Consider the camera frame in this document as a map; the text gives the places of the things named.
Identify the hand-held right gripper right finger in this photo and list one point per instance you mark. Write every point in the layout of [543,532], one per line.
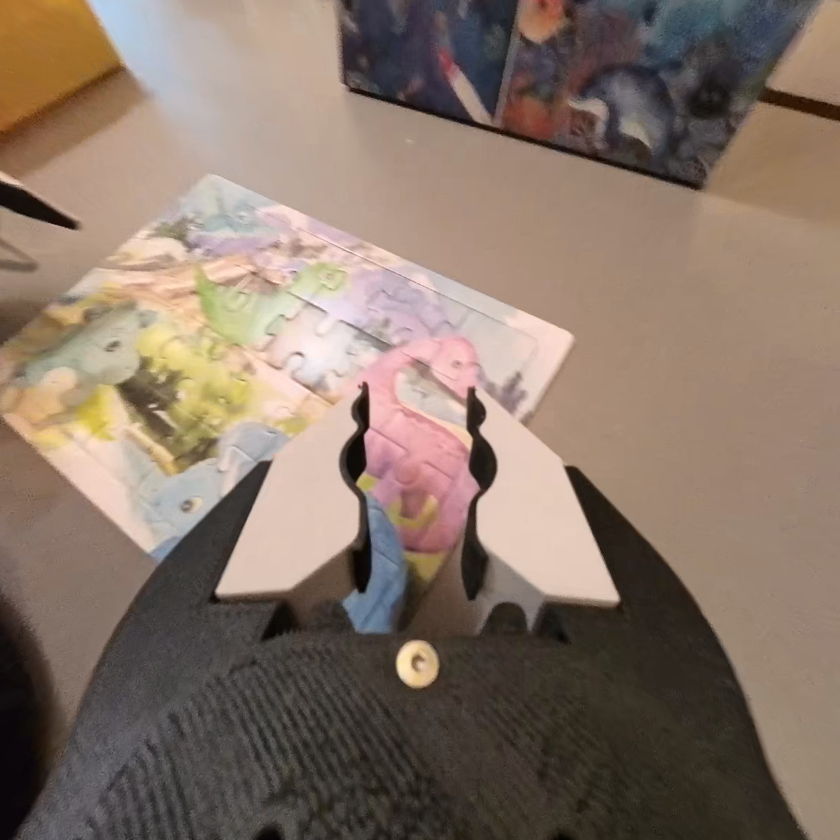
[544,525]

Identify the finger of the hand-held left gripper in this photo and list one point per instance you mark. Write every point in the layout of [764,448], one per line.
[33,203]
[13,253]

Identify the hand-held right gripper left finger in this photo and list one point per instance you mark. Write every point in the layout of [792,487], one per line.
[289,512]

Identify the dinosaur jigsaw puzzle board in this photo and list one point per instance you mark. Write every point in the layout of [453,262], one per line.
[197,315]

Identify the large yellow box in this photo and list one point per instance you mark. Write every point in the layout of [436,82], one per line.
[46,52]

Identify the printed picture puzzle box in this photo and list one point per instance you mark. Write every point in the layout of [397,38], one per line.
[590,79]

